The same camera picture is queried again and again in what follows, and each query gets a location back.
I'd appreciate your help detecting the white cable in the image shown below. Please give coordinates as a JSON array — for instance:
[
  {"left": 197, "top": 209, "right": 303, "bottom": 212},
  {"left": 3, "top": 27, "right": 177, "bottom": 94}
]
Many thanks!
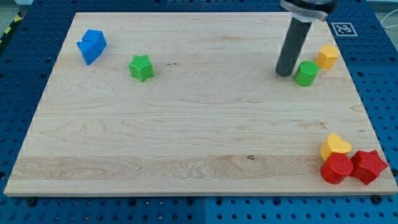
[{"left": 379, "top": 8, "right": 398, "bottom": 30}]

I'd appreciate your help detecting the wooden board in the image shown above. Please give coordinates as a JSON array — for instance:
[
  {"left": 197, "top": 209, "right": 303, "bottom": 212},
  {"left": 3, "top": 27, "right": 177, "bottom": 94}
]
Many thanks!
[{"left": 4, "top": 12, "right": 397, "bottom": 197}]

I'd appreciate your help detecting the red cylinder block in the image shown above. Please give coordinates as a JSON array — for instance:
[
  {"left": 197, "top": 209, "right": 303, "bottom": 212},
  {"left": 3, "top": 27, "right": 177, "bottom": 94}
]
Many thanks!
[{"left": 320, "top": 154, "right": 353, "bottom": 185}]

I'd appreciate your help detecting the yellow hexagon block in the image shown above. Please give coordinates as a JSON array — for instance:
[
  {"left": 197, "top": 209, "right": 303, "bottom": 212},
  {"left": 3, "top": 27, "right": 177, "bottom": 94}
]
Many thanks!
[{"left": 315, "top": 45, "right": 340, "bottom": 69}]

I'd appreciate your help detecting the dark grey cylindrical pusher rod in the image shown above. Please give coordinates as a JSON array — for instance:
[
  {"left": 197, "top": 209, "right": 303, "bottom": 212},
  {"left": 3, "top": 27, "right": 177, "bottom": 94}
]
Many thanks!
[{"left": 275, "top": 17, "right": 312, "bottom": 77}]

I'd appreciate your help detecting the green cylinder block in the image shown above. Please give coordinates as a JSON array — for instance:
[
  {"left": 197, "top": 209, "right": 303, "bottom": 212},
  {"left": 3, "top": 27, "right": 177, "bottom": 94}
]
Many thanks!
[{"left": 294, "top": 60, "right": 319, "bottom": 86}]

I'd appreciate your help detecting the yellow heart block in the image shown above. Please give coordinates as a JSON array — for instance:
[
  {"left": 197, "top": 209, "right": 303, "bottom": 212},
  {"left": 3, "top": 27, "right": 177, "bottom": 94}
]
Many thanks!
[{"left": 320, "top": 133, "right": 352, "bottom": 161}]

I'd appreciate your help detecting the blue angular block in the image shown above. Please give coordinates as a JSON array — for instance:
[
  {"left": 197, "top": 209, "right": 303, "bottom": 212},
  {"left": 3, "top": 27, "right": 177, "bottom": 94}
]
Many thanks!
[{"left": 76, "top": 29, "right": 106, "bottom": 65}]

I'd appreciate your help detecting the green star block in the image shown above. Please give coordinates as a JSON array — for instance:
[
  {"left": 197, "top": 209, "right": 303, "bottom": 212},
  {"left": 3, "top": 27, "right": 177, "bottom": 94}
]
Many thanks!
[{"left": 128, "top": 55, "right": 154, "bottom": 82}]

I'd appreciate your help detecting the red star block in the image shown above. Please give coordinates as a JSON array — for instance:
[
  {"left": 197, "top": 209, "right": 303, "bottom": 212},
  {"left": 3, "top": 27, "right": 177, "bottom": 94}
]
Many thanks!
[{"left": 349, "top": 150, "right": 388, "bottom": 185}]

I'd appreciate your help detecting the robot arm flange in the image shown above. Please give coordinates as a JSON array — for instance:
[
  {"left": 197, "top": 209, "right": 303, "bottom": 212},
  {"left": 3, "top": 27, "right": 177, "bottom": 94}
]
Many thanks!
[{"left": 280, "top": 0, "right": 338, "bottom": 22}]

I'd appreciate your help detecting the white fiducial marker tag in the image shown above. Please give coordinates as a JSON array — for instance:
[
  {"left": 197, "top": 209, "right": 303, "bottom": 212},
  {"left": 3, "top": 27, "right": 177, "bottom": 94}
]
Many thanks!
[{"left": 331, "top": 22, "right": 358, "bottom": 37}]

